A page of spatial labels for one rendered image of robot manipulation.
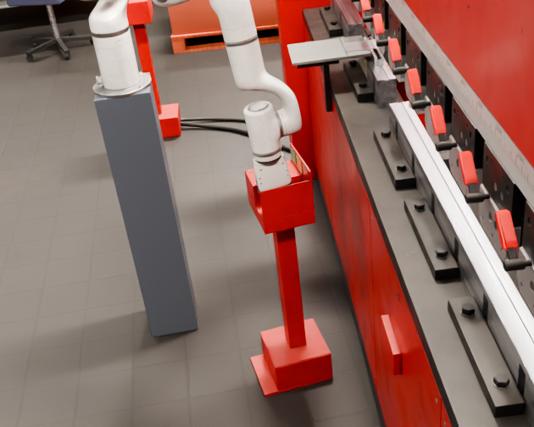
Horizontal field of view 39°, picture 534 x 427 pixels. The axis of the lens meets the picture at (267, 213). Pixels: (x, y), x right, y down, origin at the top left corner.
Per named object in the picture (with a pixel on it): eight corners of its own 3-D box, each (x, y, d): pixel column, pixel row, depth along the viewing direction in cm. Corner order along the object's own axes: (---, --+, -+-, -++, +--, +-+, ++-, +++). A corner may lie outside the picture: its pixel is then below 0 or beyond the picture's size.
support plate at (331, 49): (286, 47, 266) (286, 44, 266) (361, 37, 267) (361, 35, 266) (292, 66, 251) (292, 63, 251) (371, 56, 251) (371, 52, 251)
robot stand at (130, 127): (152, 337, 295) (93, 101, 242) (152, 308, 310) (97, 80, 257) (198, 329, 296) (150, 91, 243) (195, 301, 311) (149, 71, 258)
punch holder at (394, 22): (388, 63, 210) (386, 4, 201) (419, 59, 210) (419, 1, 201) (400, 85, 197) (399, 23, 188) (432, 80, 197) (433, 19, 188)
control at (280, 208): (248, 202, 245) (241, 153, 235) (296, 191, 248) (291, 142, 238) (264, 235, 228) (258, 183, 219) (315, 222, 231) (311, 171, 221)
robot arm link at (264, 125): (279, 135, 223) (248, 144, 222) (270, 95, 216) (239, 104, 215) (286, 148, 216) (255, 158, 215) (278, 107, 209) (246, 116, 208)
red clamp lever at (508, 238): (493, 209, 118) (507, 270, 116) (520, 206, 118) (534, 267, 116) (490, 213, 120) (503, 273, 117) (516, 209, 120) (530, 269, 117)
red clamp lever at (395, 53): (386, 37, 186) (393, 73, 183) (403, 36, 186) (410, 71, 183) (386, 41, 188) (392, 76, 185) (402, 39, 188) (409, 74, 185)
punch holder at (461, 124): (448, 168, 159) (450, 95, 150) (488, 163, 159) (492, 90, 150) (470, 206, 146) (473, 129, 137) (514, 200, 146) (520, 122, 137)
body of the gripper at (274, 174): (280, 142, 224) (286, 174, 230) (247, 152, 223) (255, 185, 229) (287, 153, 218) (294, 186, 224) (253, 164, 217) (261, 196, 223)
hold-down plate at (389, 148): (373, 139, 227) (373, 130, 225) (391, 136, 227) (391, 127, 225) (395, 189, 201) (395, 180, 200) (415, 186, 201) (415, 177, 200)
